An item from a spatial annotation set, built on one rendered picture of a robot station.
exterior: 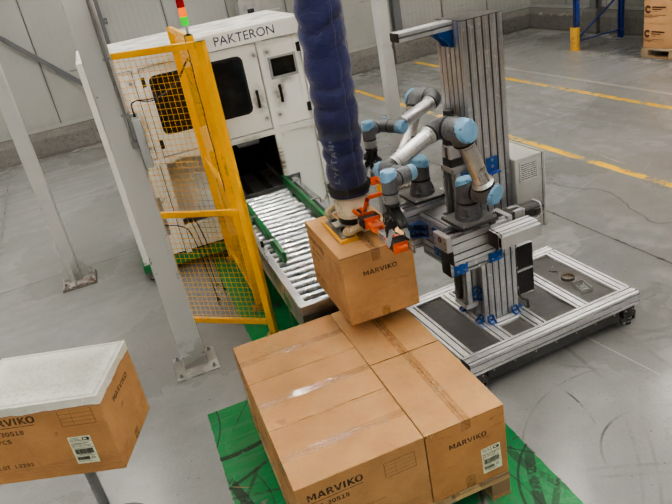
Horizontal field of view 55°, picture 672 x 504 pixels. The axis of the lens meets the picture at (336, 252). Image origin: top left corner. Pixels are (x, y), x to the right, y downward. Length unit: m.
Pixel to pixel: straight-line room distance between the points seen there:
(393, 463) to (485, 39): 2.13
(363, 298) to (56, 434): 1.56
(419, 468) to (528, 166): 1.80
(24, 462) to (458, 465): 1.90
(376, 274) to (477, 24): 1.37
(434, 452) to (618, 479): 0.96
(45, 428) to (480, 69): 2.68
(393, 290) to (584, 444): 1.24
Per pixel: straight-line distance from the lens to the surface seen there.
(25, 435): 3.12
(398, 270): 3.39
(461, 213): 3.52
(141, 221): 4.19
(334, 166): 3.34
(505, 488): 3.38
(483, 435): 3.08
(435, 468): 3.05
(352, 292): 3.34
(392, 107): 6.81
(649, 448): 3.69
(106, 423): 2.95
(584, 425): 3.77
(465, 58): 3.52
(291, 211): 5.40
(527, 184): 3.88
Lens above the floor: 2.51
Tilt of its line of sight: 26 degrees down
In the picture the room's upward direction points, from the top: 11 degrees counter-clockwise
